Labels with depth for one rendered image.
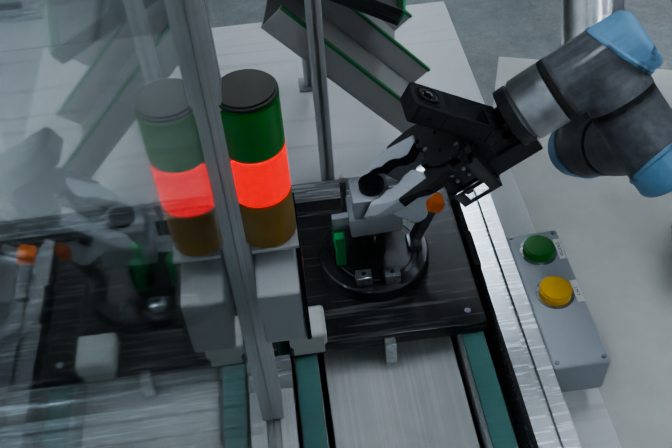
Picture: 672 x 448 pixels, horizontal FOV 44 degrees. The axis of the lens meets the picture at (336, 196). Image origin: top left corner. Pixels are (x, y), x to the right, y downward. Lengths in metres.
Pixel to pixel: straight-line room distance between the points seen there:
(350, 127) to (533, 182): 0.33
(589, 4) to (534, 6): 2.30
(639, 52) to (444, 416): 0.46
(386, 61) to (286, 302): 0.64
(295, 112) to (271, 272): 0.78
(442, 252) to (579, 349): 0.21
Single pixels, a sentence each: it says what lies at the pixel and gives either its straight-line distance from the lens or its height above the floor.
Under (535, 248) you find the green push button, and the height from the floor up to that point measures 0.97.
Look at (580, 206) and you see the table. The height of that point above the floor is 0.86.
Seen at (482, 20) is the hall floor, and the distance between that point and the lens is 3.25.
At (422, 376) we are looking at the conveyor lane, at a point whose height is 0.92.
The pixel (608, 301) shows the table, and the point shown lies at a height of 0.86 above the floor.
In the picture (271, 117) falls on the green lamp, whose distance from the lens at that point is 0.62.
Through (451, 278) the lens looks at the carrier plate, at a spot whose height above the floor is 0.97.
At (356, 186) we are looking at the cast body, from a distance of 0.98.
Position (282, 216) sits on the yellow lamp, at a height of 1.29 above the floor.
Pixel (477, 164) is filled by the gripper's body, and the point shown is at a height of 1.15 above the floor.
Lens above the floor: 1.79
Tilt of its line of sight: 45 degrees down
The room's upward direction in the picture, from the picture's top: 4 degrees counter-clockwise
